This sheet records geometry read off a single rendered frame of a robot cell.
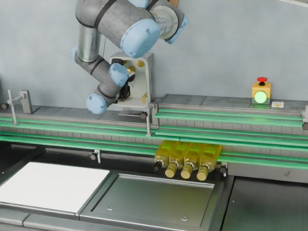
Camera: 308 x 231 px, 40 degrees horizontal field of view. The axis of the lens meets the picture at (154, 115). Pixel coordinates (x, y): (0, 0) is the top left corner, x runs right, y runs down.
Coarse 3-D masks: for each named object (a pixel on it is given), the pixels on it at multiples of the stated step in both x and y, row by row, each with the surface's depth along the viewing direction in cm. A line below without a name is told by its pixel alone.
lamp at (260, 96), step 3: (258, 93) 165; (261, 93) 165; (264, 93) 166; (255, 96) 166; (258, 96) 165; (261, 96) 165; (264, 96) 165; (255, 99) 167; (258, 99) 166; (261, 99) 165; (264, 99) 165; (258, 102) 166; (261, 102) 166
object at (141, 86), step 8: (128, 64) 186; (136, 64) 185; (136, 72) 186; (144, 72) 185; (136, 80) 188; (144, 80) 187; (136, 88) 189; (144, 88) 188; (136, 96) 191; (120, 104) 187; (128, 104) 186; (136, 104) 185; (144, 104) 185
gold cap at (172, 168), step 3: (168, 165) 158; (171, 165) 156; (174, 165) 156; (168, 168) 154; (171, 168) 154; (174, 168) 155; (165, 171) 154; (168, 171) 154; (171, 171) 154; (174, 171) 154; (165, 174) 155; (168, 174) 154; (171, 174) 154; (174, 174) 154
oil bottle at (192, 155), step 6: (192, 144) 168; (198, 144) 168; (204, 144) 169; (192, 150) 163; (198, 150) 163; (186, 156) 159; (192, 156) 159; (198, 156) 159; (186, 162) 159; (192, 162) 158; (198, 162) 160
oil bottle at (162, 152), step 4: (164, 140) 173; (168, 140) 173; (160, 144) 170; (164, 144) 170; (168, 144) 170; (172, 144) 170; (160, 148) 167; (164, 148) 166; (168, 148) 166; (172, 148) 168; (156, 152) 164; (160, 152) 164; (164, 152) 164; (168, 152) 164; (156, 156) 162; (160, 156) 162; (164, 156) 161; (168, 156) 163; (156, 160) 162; (164, 160) 161; (168, 160) 163; (164, 164) 162; (168, 164) 164
